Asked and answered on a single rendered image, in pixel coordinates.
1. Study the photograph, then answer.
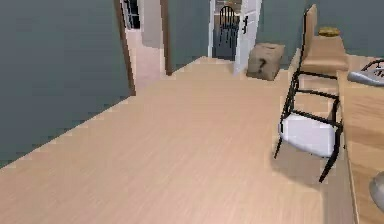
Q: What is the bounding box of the yellow-brown round bread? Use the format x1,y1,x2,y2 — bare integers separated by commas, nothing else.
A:
317,26,341,38

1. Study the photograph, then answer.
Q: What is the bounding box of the white room door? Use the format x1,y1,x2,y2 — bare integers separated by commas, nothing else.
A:
232,0,263,77

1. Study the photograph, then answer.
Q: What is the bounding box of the black spindle-back chair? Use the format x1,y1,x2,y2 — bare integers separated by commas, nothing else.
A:
218,5,240,48

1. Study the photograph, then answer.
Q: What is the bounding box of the dark framed window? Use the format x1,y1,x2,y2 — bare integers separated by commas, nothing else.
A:
122,0,142,30

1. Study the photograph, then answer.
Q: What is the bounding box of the grey laptop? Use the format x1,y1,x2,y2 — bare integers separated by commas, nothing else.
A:
346,58,384,88

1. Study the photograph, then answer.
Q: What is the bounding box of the black chair with white seat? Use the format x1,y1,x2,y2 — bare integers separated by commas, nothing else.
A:
273,4,345,184

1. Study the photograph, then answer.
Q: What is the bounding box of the brown cardboard box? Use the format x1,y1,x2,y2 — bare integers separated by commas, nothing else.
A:
246,42,286,82

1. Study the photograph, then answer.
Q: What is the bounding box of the light wooden chair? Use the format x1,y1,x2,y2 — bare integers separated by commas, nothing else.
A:
300,3,350,76

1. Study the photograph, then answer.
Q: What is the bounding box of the light wooden table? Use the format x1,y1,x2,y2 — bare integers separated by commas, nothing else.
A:
335,54,384,224

